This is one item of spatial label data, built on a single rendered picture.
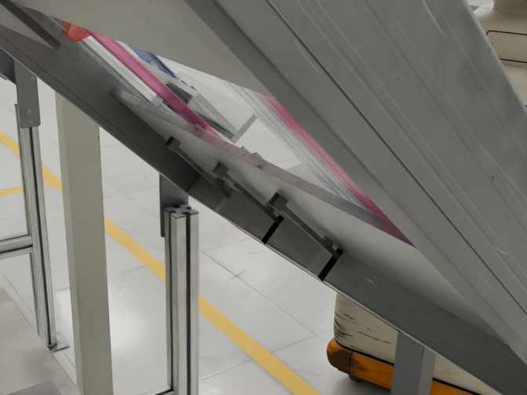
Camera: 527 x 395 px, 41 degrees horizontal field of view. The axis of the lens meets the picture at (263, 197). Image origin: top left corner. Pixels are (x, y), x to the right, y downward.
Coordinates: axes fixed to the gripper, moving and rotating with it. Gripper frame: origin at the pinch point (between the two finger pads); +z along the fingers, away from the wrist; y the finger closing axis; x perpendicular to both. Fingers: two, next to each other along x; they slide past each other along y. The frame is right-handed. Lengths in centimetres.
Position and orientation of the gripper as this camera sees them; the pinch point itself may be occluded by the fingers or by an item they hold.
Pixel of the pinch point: (73, 30)
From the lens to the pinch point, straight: 81.2
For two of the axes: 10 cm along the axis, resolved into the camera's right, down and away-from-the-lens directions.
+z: -6.0, 7.9, -1.0
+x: 5.6, 5.1, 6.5
